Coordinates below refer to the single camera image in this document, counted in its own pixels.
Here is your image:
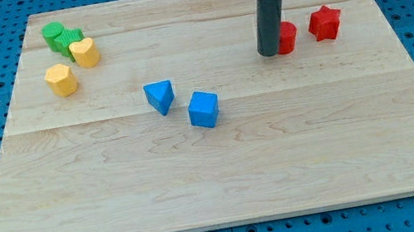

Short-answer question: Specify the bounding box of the wooden board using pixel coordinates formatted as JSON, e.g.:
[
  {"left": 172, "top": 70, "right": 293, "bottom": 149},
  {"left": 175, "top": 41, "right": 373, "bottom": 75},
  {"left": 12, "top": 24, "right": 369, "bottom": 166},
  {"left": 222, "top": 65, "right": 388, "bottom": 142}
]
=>
[{"left": 0, "top": 0, "right": 414, "bottom": 232}]

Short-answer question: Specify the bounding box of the blue cube block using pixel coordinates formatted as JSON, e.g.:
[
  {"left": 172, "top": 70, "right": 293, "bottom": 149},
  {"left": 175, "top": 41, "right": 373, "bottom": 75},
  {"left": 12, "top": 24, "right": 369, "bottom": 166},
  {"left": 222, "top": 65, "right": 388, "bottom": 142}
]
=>
[{"left": 188, "top": 91, "right": 219, "bottom": 128}]

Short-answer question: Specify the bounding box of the blue triangle block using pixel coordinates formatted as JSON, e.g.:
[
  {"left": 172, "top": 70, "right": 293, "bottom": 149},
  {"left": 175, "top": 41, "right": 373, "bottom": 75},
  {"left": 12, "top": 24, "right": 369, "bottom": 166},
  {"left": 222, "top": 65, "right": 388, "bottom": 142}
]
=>
[{"left": 143, "top": 80, "right": 175, "bottom": 116}]

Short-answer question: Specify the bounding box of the red cylinder block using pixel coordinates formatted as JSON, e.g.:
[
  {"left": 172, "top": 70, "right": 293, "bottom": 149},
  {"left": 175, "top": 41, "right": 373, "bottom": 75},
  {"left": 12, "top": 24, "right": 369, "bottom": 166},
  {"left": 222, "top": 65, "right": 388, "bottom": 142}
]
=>
[{"left": 278, "top": 21, "right": 298, "bottom": 55}]

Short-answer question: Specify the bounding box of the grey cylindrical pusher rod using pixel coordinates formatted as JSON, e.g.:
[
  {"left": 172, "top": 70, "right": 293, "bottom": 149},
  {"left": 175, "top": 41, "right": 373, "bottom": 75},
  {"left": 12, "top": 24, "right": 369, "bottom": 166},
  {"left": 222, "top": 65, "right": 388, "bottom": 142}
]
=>
[{"left": 256, "top": 0, "right": 283, "bottom": 57}]

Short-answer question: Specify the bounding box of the yellow heart block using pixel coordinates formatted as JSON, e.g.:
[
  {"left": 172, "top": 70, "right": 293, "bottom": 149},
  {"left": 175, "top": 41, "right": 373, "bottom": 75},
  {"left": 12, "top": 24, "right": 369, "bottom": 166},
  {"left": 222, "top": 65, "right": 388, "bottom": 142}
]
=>
[{"left": 68, "top": 37, "right": 101, "bottom": 68}]

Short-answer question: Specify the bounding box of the red star block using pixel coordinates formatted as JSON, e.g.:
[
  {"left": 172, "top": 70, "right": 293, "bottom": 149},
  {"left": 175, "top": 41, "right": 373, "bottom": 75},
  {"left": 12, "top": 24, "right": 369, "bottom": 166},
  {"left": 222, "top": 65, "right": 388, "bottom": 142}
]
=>
[{"left": 308, "top": 5, "right": 342, "bottom": 42}]

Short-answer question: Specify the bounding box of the yellow hexagon block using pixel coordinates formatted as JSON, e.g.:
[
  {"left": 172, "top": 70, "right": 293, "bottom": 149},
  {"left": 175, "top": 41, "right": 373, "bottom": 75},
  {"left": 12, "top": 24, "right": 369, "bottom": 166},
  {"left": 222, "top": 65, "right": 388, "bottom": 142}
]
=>
[{"left": 44, "top": 64, "right": 79, "bottom": 97}]

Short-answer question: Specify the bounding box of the green star block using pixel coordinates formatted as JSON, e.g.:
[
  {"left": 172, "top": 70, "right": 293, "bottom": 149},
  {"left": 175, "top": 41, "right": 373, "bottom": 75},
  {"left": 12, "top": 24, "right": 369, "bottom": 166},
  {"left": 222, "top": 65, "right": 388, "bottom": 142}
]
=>
[{"left": 53, "top": 28, "right": 85, "bottom": 62}]

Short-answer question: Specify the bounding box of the green cylinder block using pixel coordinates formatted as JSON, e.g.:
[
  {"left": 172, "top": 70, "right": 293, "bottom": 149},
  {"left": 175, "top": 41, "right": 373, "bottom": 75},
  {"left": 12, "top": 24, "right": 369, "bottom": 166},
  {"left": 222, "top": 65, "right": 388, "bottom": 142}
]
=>
[{"left": 41, "top": 22, "right": 64, "bottom": 52}]

